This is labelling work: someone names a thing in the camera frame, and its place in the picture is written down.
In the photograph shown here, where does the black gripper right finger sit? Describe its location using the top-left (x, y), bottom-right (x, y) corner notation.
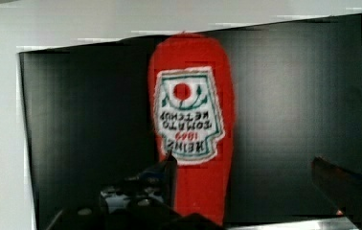
top-left (311, 157), bottom-right (362, 230)

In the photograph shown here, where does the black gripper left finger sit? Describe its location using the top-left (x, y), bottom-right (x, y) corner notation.
top-left (46, 155), bottom-right (224, 230)

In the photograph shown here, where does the red ketchup bottle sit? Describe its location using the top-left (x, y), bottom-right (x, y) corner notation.
top-left (147, 33), bottom-right (236, 224)

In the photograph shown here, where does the black toaster oven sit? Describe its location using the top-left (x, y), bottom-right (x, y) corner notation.
top-left (19, 13), bottom-right (362, 230)

